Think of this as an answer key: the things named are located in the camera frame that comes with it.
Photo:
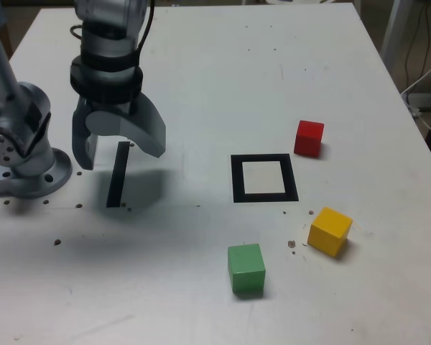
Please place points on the red cube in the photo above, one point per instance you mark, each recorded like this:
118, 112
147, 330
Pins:
309, 140

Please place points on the black tape square outline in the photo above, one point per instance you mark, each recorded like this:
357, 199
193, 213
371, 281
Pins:
237, 179

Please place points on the yellow cube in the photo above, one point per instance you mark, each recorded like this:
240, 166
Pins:
328, 231

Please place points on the white post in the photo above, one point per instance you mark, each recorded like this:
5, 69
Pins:
395, 28

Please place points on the black tape strip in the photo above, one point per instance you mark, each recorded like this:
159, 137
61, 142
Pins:
118, 176

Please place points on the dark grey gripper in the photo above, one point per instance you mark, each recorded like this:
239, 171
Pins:
111, 106

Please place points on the green cube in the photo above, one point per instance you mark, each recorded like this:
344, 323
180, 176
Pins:
246, 269

